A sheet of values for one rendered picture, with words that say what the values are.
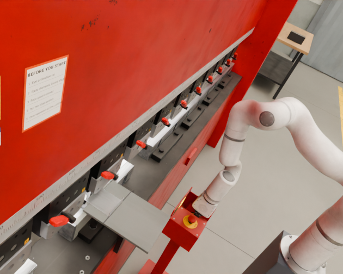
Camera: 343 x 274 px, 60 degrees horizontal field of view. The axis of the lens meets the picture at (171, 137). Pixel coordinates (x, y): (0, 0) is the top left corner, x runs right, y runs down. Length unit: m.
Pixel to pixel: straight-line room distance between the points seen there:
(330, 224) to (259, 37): 2.03
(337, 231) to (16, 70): 1.04
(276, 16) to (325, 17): 5.48
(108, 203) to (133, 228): 0.13
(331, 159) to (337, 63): 7.43
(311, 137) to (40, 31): 0.89
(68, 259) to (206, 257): 1.45
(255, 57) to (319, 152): 1.94
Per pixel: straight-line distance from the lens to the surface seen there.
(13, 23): 0.41
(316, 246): 1.23
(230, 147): 1.25
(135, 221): 1.09
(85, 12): 0.50
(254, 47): 2.91
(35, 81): 0.47
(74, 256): 1.13
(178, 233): 1.47
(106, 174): 0.87
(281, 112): 1.06
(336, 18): 8.30
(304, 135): 1.11
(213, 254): 2.45
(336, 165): 1.11
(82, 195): 0.90
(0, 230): 0.66
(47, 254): 1.13
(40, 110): 0.52
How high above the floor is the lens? 1.86
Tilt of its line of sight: 35 degrees down
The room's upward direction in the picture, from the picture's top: 24 degrees clockwise
